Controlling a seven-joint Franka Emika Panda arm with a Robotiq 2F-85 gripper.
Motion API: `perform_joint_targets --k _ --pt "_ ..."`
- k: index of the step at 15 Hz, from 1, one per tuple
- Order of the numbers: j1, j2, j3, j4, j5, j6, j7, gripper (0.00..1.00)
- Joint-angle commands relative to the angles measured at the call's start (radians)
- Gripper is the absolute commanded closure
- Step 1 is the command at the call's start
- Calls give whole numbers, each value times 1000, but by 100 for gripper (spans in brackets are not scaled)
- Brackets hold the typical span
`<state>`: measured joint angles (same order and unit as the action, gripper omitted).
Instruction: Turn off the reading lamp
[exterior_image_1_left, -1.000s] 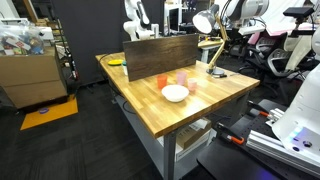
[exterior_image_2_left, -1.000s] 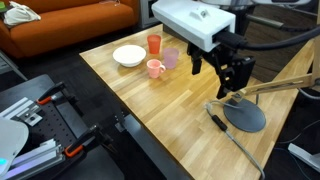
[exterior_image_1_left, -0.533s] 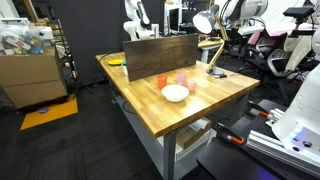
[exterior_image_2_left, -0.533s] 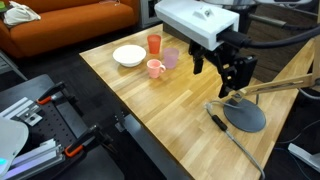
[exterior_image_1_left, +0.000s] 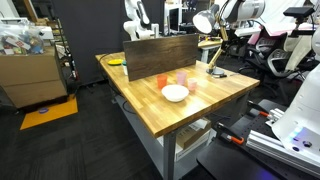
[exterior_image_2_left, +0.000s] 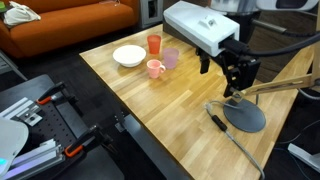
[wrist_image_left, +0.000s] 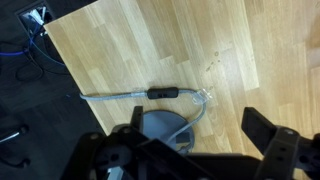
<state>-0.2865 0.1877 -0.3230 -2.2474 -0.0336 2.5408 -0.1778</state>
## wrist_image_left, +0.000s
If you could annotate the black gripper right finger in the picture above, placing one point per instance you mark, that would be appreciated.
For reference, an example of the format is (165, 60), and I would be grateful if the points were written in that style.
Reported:
(260, 128)

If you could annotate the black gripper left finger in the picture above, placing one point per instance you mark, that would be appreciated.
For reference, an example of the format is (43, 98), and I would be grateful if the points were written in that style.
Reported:
(136, 120)

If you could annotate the floor outlet box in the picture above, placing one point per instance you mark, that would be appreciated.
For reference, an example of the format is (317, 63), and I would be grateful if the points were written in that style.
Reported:
(35, 16)

